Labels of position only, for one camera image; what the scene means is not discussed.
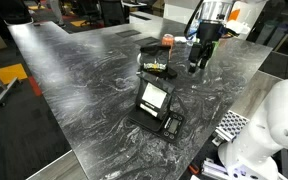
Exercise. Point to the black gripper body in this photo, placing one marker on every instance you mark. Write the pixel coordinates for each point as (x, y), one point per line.
(209, 34)

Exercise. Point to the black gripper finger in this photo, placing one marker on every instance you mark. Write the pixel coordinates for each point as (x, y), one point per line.
(192, 66)
(203, 62)

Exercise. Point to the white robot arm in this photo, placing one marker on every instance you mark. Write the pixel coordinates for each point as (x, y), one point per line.
(249, 155)

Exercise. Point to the orange soda can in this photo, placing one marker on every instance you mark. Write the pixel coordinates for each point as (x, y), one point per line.
(168, 40)

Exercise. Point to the black gold coffee bag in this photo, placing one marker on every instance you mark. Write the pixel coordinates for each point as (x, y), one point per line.
(155, 55)

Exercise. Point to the black coffee bag on scale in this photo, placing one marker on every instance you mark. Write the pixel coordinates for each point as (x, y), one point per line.
(154, 94)

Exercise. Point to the white mug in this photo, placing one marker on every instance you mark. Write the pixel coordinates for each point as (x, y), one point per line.
(139, 61)

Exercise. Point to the black digital kitchen scale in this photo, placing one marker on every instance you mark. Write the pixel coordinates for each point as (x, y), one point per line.
(168, 127)

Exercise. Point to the perforated aluminium plate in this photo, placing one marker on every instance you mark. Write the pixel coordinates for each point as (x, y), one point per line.
(230, 125)

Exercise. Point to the black office chair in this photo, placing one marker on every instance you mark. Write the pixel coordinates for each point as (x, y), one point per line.
(112, 12)

